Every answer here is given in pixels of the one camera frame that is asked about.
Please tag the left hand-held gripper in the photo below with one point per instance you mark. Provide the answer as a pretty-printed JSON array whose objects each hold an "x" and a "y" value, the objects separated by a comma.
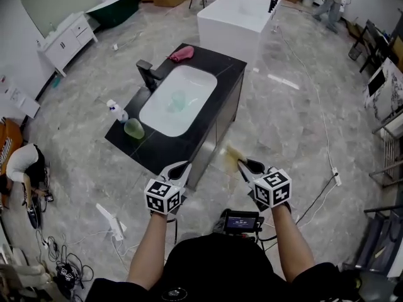
[{"x": 163, "y": 197}]

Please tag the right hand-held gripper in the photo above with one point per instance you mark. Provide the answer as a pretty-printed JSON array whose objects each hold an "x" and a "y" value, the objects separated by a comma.
[{"x": 272, "y": 187}]

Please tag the yellow scrubbing sponge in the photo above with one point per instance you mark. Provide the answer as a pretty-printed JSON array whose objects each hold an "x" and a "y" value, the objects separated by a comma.
[{"x": 233, "y": 157}]

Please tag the clear teal cup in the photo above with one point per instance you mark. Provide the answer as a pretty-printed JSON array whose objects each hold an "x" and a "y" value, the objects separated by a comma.
[{"x": 177, "y": 102}]

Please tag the person's left forearm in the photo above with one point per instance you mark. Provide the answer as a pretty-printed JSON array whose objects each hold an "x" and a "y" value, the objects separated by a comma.
[{"x": 148, "y": 250}]

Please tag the person's right forearm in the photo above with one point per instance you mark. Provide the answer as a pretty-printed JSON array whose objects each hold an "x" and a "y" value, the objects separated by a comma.
[{"x": 291, "y": 241}]

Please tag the green translucent cup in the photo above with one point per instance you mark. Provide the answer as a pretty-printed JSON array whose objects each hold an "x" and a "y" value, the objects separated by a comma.
[{"x": 134, "y": 129}]

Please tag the white spray bottle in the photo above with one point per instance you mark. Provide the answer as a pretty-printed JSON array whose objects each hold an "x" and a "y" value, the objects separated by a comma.
[{"x": 118, "y": 112}]

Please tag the white sink basin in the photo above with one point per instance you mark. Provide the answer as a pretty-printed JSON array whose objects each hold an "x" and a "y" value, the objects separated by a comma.
[{"x": 189, "y": 83}]

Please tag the white paper strip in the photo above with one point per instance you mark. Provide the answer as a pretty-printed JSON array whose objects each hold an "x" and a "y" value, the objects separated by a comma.
[{"x": 283, "y": 81}]

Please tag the black vanity cabinet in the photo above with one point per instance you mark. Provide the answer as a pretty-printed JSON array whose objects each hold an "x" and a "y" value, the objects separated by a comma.
[{"x": 220, "y": 74}]

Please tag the black sink faucet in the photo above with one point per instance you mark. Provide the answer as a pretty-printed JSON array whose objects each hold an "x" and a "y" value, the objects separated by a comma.
[{"x": 148, "y": 72}]

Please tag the person's black clothing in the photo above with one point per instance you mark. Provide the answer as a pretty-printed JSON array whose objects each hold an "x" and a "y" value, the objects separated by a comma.
[{"x": 220, "y": 269}]

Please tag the pink cloth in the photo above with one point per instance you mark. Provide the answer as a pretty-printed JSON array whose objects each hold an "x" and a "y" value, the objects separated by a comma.
[{"x": 183, "y": 54}]

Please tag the small white power strip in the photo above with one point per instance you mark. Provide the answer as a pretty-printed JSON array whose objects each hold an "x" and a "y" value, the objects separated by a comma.
[{"x": 114, "y": 46}]

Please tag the white bathtub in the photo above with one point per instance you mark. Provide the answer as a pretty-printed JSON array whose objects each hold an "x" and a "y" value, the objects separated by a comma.
[{"x": 226, "y": 24}]

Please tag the black mesh waste basket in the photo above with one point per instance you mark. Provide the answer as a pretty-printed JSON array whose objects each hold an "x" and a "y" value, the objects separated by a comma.
[{"x": 355, "y": 52}]

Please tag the marble pattern panel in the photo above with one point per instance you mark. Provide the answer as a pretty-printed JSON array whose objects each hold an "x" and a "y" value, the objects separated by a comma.
[{"x": 388, "y": 90}]

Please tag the white drawer cabinet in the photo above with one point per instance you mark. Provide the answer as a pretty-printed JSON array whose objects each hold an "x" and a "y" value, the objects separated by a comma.
[{"x": 67, "y": 44}]

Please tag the black bathtub faucet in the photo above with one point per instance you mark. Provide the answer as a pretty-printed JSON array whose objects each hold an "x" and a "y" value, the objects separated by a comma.
[{"x": 271, "y": 0}]

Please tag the orange board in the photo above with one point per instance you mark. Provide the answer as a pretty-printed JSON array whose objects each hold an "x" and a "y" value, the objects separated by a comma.
[{"x": 9, "y": 140}]

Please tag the dark green bathtub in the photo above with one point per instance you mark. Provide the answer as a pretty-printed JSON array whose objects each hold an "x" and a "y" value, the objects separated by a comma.
[{"x": 115, "y": 9}]

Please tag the black chair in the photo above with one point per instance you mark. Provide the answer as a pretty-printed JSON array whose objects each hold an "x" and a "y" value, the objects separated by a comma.
[{"x": 373, "y": 42}]

